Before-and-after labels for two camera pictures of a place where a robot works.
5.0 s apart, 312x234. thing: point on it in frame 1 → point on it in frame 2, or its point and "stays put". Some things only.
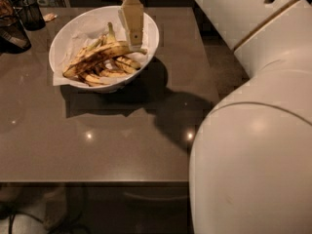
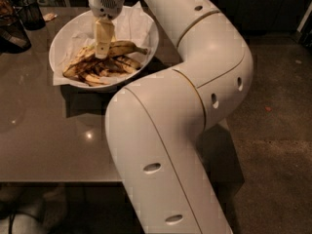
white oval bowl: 90,50 stays put
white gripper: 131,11 → 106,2
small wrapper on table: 50,17 stays put
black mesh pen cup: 31,15 stays put
